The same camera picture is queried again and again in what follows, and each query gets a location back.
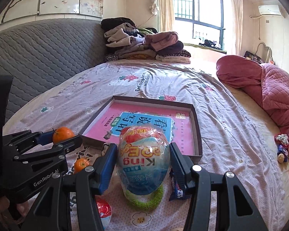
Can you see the window with dark frame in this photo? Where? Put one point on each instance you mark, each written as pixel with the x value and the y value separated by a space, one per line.
pixel 200 22

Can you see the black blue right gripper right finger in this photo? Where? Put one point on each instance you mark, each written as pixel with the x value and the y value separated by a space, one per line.
pixel 235 208

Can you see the small colourful toy figure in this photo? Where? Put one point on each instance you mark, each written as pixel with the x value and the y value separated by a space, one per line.
pixel 282 142

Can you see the blue Oreo cookie packet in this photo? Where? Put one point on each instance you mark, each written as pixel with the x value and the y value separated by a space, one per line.
pixel 177 193

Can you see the blue toy egg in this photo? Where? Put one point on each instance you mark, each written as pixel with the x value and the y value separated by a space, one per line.
pixel 143 158

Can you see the red wrapped toy egg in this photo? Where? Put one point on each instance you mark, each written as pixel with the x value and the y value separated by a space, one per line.
pixel 104 211

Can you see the orange tangerine with stem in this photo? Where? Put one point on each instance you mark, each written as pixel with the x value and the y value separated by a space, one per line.
pixel 62 134

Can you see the grey quilted headboard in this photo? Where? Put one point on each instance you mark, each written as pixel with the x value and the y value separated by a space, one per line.
pixel 43 54

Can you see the person's hand at gripper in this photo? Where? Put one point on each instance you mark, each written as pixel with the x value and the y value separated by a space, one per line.
pixel 12 211

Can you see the red pink quilted blanket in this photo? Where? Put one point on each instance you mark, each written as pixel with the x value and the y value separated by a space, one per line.
pixel 266 84

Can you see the beige right curtain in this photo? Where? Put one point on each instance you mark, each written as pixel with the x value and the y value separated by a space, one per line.
pixel 238 13

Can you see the beige left curtain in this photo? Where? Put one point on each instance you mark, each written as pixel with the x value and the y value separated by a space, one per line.
pixel 164 9

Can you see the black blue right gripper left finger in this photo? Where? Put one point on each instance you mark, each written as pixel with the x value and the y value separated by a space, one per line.
pixel 51 209

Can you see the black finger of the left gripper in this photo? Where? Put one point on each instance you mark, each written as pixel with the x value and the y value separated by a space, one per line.
pixel 61 148

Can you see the pile of folded clothes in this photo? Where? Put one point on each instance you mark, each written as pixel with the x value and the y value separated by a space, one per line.
pixel 124 40

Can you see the white wall air conditioner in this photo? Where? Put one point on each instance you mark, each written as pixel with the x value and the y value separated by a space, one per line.
pixel 269 10

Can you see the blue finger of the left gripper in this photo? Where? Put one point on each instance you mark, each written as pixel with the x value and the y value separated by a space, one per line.
pixel 21 142

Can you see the pink patterned bed sheet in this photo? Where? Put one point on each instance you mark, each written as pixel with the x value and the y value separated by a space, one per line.
pixel 237 135

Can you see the pink blue Chinese book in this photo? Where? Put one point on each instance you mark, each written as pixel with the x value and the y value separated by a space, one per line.
pixel 147 125

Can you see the beige curtain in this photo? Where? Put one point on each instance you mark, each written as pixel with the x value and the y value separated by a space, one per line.
pixel 164 9
pixel 238 13

